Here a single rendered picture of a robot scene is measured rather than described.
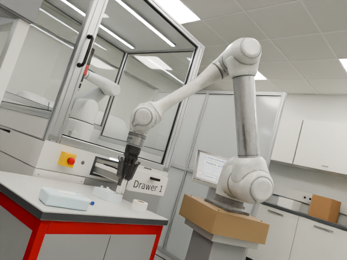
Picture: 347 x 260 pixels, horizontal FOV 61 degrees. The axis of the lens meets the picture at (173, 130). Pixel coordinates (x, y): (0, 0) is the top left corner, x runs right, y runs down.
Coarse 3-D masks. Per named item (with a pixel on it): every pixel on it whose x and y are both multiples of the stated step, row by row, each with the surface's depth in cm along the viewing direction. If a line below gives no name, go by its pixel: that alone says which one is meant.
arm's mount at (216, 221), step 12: (192, 204) 151; (204, 204) 142; (192, 216) 148; (204, 216) 139; (216, 216) 132; (228, 216) 135; (240, 216) 140; (252, 216) 156; (204, 228) 136; (216, 228) 132; (228, 228) 135; (240, 228) 138; (252, 228) 141; (264, 228) 144; (252, 240) 141; (264, 240) 144
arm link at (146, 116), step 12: (204, 72) 150; (216, 72) 149; (192, 84) 146; (204, 84) 149; (168, 96) 133; (180, 96) 137; (144, 108) 123; (156, 108) 128; (168, 108) 133; (132, 120) 125; (144, 120) 122; (156, 120) 128
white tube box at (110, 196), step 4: (96, 188) 142; (100, 188) 144; (104, 188) 148; (92, 192) 143; (96, 192) 141; (100, 192) 139; (104, 192) 138; (108, 192) 139; (112, 192) 142; (100, 196) 139; (104, 196) 137; (108, 196) 135; (112, 196) 137; (116, 196) 139; (120, 196) 140; (108, 200) 136; (112, 200) 137; (116, 200) 139; (120, 200) 141
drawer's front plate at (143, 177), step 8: (136, 176) 153; (144, 176) 157; (152, 176) 162; (160, 176) 167; (128, 184) 150; (136, 184) 154; (152, 184) 163; (160, 184) 168; (144, 192) 159; (152, 192) 164; (160, 192) 169
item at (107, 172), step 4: (96, 164) 173; (100, 164) 171; (96, 168) 172; (100, 168) 169; (104, 168) 168; (108, 168) 166; (112, 168) 164; (96, 172) 171; (100, 172) 168; (104, 172) 166; (108, 172) 164; (112, 172) 162; (116, 172) 161; (104, 176) 166; (108, 176) 163; (112, 176) 162; (116, 176) 160; (116, 180) 159
